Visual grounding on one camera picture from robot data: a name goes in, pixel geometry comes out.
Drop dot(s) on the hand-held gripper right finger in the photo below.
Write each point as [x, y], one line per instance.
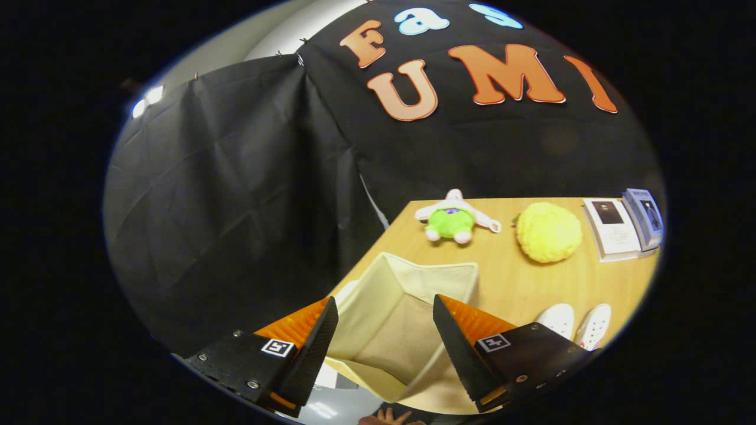
[460, 354]

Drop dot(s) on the white shoe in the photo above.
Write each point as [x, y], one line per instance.
[557, 320]
[593, 327]

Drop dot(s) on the pink and green plush toy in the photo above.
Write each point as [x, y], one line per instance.
[452, 221]

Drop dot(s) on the beige fabric storage box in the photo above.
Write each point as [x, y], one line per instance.
[390, 330]

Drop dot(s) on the black backdrop cloth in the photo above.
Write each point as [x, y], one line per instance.
[236, 206]

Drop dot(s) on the yellow fluffy plush ball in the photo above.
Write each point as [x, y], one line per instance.
[548, 233]

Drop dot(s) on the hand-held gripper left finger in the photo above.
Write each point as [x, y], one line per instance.
[310, 354]

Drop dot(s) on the ceiling light panel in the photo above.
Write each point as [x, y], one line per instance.
[147, 101]

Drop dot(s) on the white book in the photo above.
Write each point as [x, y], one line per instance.
[614, 233]

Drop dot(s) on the blue book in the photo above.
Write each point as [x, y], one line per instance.
[645, 215]

